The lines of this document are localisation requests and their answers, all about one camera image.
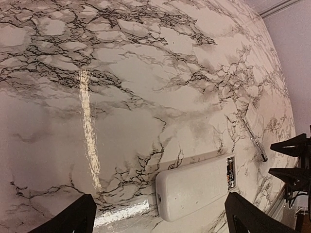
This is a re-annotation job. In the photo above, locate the black AAA battery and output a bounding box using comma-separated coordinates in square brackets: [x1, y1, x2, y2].
[229, 157, 236, 188]
[226, 158, 231, 189]

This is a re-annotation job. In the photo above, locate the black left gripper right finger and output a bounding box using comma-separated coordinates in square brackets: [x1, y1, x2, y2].
[225, 192, 296, 233]

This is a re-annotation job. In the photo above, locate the white remote control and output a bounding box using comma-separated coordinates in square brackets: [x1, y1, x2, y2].
[155, 154, 237, 222]

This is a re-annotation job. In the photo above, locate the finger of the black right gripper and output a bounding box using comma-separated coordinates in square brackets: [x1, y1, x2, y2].
[270, 133, 308, 157]
[269, 167, 311, 188]

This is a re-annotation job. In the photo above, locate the white battery cover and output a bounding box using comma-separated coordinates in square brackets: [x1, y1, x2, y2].
[245, 102, 259, 127]

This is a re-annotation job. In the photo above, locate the clear handle screwdriver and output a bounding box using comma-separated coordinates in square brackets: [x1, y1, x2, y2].
[240, 116, 268, 162]

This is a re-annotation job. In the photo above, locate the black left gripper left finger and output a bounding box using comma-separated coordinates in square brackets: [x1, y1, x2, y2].
[30, 194, 97, 233]

